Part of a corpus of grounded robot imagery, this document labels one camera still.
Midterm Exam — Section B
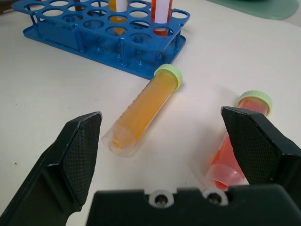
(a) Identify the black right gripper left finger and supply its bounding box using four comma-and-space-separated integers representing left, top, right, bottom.
0, 111, 103, 226

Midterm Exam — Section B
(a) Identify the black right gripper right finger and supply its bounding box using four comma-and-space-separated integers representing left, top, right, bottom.
221, 106, 301, 192

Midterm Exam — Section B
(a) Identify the red liquid green-capped tube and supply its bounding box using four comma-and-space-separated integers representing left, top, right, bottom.
203, 90, 273, 191

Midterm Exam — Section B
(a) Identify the orange liquid green-capped tube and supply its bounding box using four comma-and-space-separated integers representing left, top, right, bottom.
102, 63, 183, 158

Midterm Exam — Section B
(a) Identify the blue test tube rack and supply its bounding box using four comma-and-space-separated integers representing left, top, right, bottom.
11, 0, 190, 80

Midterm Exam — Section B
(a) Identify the orange liquid labelled tube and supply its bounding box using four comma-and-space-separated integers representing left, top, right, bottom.
108, 0, 129, 35

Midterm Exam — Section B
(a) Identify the red liquid labelled tube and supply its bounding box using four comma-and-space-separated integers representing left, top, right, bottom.
150, 0, 174, 38

